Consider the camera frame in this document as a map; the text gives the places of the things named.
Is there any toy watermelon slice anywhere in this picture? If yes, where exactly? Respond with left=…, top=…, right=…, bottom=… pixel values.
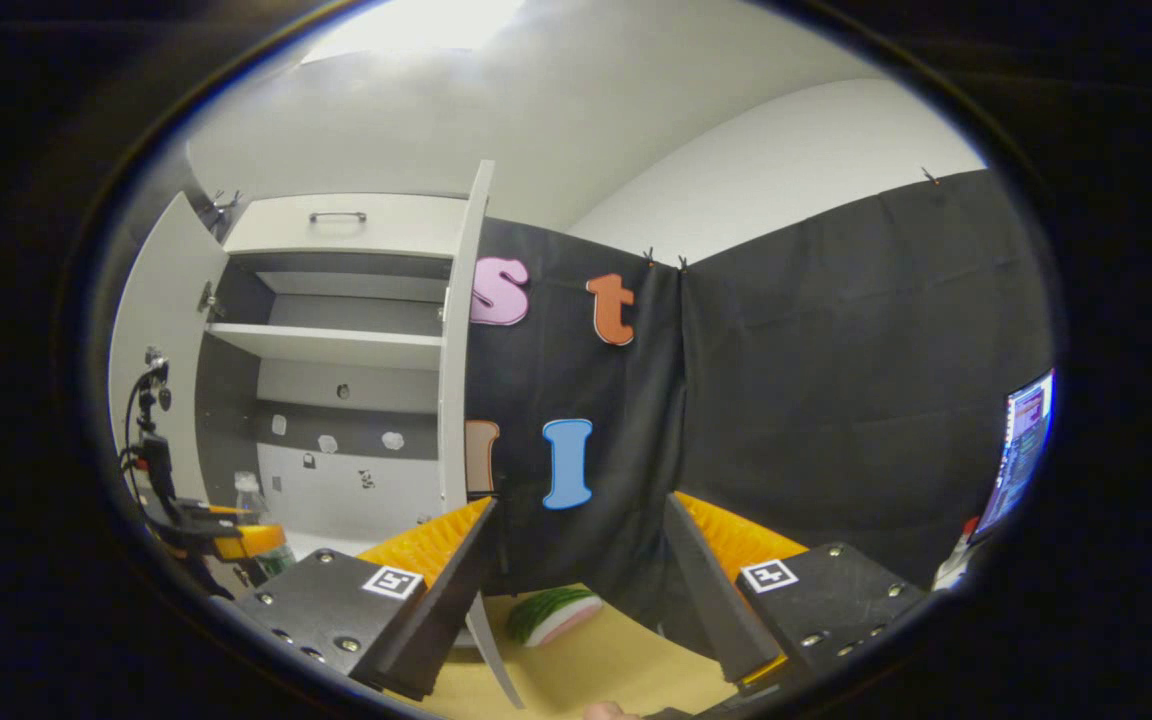
left=506, top=587, right=605, bottom=648

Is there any clear glass bottle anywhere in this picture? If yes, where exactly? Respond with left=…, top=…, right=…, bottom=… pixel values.
left=233, top=471, right=295, bottom=581

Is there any ceiling light panel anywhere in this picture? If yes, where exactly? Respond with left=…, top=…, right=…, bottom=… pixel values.
left=301, top=0, right=527, bottom=66

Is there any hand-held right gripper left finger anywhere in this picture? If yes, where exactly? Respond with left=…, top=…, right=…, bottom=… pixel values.
left=211, top=497, right=499, bottom=703

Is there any white door with cat sticker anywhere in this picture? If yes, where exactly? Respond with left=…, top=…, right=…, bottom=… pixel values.
left=436, top=160, right=527, bottom=711

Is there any white door with camera sticker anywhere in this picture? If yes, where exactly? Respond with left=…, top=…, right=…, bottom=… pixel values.
left=108, top=192, right=229, bottom=506

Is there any white cabinet shelf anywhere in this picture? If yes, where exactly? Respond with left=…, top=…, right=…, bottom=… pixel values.
left=276, top=528, right=437, bottom=566
left=206, top=322, right=445, bottom=371

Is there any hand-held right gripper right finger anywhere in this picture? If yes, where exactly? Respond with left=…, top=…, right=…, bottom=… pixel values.
left=663, top=491, right=927, bottom=698

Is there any white and grey cabinet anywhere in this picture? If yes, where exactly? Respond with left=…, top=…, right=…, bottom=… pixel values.
left=194, top=192, right=472, bottom=601

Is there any black backdrop cloth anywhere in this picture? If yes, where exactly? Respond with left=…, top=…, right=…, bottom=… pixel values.
left=464, top=170, right=1055, bottom=641

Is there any computer monitor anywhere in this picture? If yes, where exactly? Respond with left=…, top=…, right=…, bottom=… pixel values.
left=971, top=368, right=1057, bottom=546

